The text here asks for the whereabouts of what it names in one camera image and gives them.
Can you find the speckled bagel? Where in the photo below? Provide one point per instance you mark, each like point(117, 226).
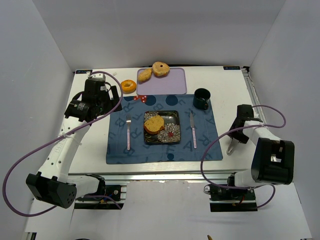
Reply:
point(160, 69)

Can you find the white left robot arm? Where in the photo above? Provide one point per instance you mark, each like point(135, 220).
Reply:
point(52, 183)

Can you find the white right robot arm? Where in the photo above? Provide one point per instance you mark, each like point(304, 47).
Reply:
point(288, 157)

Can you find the knife with pink handle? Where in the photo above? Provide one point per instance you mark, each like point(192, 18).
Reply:
point(192, 125)

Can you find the dark green mug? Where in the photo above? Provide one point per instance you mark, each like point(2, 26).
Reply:
point(201, 99)

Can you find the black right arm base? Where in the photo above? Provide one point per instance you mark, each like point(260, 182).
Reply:
point(225, 200)

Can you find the blue letter-print placemat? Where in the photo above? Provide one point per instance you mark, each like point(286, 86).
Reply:
point(141, 152)

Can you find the silver metal tongs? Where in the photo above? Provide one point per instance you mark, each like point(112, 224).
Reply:
point(233, 143)

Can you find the fork with pink handle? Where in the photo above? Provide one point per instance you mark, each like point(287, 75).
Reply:
point(128, 123)

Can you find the small oval bread roll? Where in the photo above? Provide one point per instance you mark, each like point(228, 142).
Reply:
point(144, 75)

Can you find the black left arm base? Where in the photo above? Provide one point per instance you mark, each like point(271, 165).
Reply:
point(107, 196)

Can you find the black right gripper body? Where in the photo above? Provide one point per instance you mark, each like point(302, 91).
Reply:
point(236, 131)

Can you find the orange sugared doughnut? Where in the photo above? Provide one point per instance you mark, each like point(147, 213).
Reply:
point(128, 86)

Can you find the golden bread slice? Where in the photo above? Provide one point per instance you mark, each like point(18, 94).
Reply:
point(154, 125)

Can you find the lilac plastic tray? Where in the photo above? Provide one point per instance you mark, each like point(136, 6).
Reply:
point(174, 83)

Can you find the aluminium table frame rail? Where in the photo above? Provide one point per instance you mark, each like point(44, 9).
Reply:
point(257, 100)

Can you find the black floral square plate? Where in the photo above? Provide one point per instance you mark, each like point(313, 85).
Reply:
point(172, 129)

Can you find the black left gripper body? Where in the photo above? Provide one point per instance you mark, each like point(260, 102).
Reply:
point(114, 95)

